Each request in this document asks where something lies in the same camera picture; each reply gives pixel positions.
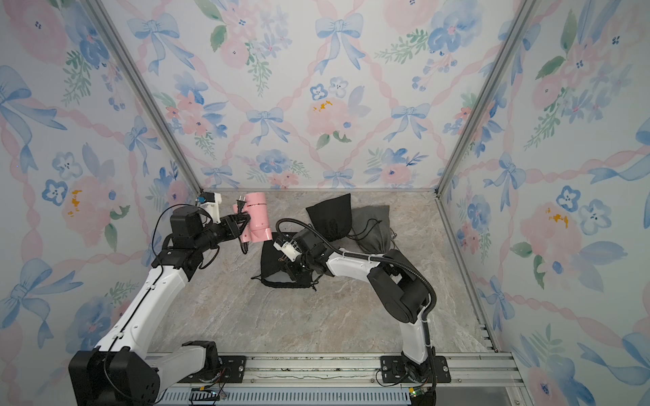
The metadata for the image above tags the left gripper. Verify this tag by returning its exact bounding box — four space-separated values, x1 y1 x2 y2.
198 213 250 253

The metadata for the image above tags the pink hair dryer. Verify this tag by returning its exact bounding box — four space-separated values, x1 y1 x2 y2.
234 192 273 255

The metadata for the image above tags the black pouch with gold logo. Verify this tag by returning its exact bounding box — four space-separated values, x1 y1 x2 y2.
252 232 316 289

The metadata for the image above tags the plain black pouch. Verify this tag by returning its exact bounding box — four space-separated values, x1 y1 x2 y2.
306 194 352 242

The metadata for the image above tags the grey drawstring pouch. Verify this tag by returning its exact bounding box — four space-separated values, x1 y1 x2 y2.
348 206 396 254

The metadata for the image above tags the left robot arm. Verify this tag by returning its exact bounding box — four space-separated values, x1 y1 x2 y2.
69 204 251 405

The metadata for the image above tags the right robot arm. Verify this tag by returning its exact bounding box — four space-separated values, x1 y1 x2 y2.
274 228 437 382

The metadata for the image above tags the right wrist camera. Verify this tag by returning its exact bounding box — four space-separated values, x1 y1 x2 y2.
274 238 301 262

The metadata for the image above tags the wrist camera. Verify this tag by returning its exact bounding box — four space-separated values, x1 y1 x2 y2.
274 238 301 262
196 191 222 223

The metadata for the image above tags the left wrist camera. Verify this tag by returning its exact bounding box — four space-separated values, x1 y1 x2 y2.
196 191 222 223

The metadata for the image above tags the black corrugated cable conduit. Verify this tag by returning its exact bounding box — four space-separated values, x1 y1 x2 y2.
273 217 438 406

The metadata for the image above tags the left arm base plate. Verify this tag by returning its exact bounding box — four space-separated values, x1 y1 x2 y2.
179 355 247 384

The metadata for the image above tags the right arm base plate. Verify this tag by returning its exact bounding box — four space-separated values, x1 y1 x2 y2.
379 355 452 385

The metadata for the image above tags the aluminium front rail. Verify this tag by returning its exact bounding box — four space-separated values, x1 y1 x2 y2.
154 353 533 405

